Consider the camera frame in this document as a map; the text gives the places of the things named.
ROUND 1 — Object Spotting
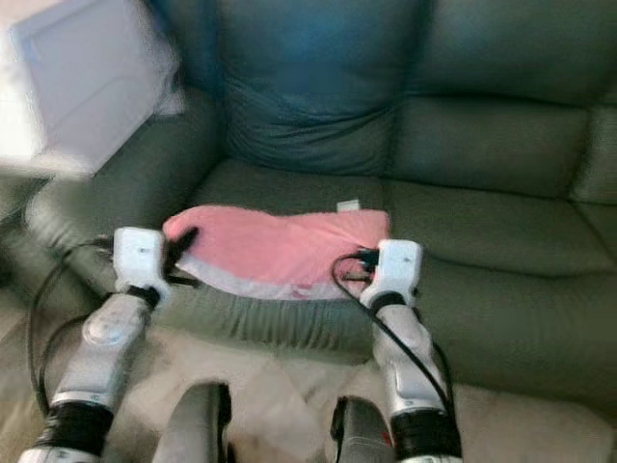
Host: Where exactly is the pink pillow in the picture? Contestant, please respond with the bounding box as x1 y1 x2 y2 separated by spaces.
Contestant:
162 204 391 300

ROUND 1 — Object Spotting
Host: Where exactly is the grey robot leg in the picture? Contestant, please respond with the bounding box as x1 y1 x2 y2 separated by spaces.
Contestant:
154 381 234 463
331 395 396 463

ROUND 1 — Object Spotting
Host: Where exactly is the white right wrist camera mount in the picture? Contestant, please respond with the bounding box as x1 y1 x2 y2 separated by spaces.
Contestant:
362 239 423 310

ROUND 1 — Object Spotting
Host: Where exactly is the pale lilac cushion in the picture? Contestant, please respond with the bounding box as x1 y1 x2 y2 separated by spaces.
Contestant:
10 0 184 175

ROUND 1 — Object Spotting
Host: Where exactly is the beige rug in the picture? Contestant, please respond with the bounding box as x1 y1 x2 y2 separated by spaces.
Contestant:
0 395 51 463

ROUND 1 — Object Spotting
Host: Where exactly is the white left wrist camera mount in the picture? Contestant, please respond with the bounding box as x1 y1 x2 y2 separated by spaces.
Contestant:
113 227 167 295

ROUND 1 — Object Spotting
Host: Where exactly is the dark green leather sofa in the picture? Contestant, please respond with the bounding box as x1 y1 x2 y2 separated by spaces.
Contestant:
24 0 617 406

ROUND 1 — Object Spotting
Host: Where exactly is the grey robot right leg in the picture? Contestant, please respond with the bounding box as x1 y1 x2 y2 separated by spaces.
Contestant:
331 395 396 463

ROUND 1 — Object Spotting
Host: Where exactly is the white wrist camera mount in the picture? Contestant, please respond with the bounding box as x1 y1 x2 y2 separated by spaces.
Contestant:
362 239 423 310
113 227 167 295

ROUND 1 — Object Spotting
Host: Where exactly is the short black left arm cable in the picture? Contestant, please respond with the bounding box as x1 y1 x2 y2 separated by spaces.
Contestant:
39 323 88 416

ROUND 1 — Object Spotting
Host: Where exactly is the grey robot left leg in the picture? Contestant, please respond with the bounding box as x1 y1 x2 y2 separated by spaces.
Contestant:
154 381 234 463

